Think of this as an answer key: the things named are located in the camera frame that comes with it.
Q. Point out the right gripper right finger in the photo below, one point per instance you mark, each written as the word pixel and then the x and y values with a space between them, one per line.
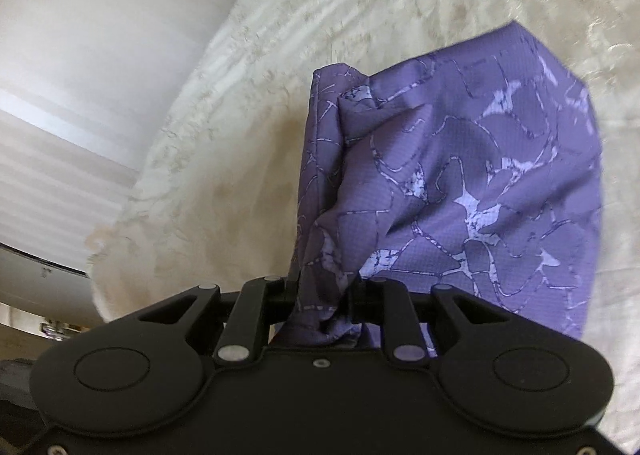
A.
pixel 500 369

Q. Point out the cream satin bedspread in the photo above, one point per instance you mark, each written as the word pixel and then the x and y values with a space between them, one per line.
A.
pixel 216 201

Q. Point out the purple patterned hooded jacket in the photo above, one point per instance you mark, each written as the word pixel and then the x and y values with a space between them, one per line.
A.
pixel 476 166

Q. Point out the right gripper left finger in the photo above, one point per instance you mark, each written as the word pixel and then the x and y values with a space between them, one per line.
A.
pixel 141 370

